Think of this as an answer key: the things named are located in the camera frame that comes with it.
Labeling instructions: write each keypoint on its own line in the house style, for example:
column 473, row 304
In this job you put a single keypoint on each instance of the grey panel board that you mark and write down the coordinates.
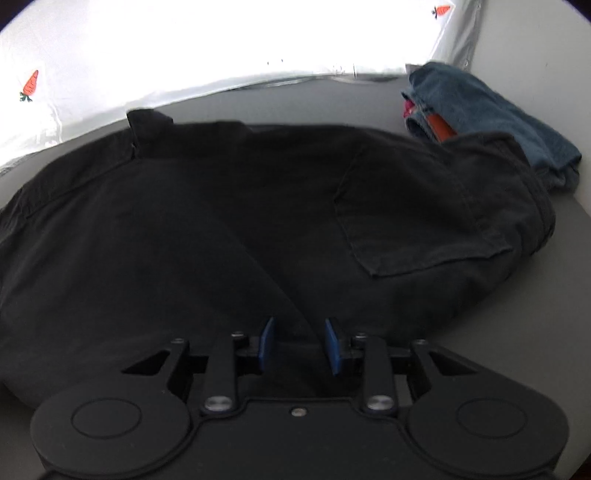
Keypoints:
column 535, row 69

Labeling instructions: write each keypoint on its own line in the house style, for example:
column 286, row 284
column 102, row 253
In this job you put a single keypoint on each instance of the orange red garment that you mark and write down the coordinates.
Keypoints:
column 441, row 128

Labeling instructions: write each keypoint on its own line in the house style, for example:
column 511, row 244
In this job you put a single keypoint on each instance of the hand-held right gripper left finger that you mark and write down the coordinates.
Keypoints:
column 266, row 344

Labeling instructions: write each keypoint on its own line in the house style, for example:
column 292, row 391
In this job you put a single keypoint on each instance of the pink garment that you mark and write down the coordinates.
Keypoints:
column 409, row 110

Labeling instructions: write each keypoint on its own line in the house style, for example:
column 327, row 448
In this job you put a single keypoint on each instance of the black pants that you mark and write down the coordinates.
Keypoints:
column 184, row 221

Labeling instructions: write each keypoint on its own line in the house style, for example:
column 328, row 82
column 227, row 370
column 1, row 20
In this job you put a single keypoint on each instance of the white carrot print sheet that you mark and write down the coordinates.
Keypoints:
column 184, row 46

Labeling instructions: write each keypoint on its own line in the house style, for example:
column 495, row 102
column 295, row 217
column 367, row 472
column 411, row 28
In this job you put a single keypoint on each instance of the folded blue jeans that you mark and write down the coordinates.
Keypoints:
column 485, row 110

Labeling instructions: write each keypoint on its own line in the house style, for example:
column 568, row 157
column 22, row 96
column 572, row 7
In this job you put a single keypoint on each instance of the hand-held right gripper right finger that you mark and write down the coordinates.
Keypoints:
column 332, row 346

